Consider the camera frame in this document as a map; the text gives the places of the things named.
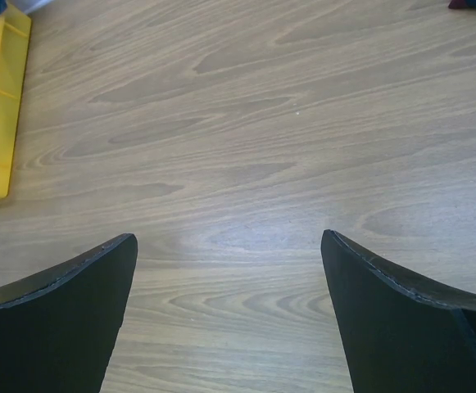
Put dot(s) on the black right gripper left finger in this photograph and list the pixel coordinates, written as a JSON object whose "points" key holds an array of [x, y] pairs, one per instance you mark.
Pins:
{"points": [[58, 327]]}

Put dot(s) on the yellow plastic tray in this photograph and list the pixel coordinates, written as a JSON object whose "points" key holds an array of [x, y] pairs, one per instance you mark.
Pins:
{"points": [[15, 29]]}

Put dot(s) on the maroon folded tank top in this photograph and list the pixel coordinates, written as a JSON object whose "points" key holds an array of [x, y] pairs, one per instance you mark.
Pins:
{"points": [[473, 4]]}

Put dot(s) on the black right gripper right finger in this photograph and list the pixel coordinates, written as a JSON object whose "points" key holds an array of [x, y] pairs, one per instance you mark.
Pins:
{"points": [[400, 331]]}

